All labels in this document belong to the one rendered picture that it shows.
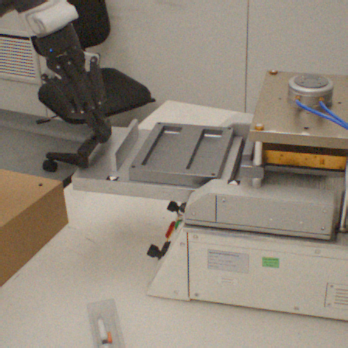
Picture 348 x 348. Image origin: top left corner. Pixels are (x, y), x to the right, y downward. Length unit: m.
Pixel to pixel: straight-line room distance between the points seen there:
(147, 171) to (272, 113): 0.25
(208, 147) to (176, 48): 1.74
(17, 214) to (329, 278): 0.62
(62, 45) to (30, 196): 0.35
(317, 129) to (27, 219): 0.62
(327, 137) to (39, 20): 0.53
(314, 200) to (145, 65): 2.10
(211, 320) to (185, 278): 0.09
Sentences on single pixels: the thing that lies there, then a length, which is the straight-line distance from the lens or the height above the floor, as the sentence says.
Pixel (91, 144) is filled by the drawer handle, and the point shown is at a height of 1.01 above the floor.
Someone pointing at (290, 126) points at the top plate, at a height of 1.11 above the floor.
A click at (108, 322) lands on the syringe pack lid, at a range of 1.10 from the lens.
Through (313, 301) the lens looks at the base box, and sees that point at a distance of 1.11.
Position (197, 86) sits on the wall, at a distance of 2.91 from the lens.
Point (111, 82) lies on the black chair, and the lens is 2.84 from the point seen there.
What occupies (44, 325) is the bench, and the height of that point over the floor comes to 0.75.
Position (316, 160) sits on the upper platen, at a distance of 1.02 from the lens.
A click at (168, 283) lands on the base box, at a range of 1.14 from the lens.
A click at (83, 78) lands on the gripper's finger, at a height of 1.13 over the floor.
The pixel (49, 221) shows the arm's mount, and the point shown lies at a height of 0.80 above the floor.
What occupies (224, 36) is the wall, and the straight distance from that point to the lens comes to 2.77.
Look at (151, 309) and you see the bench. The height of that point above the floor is 0.75.
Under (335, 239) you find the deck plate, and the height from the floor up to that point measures 0.93.
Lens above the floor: 1.54
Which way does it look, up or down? 30 degrees down
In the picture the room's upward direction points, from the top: 2 degrees counter-clockwise
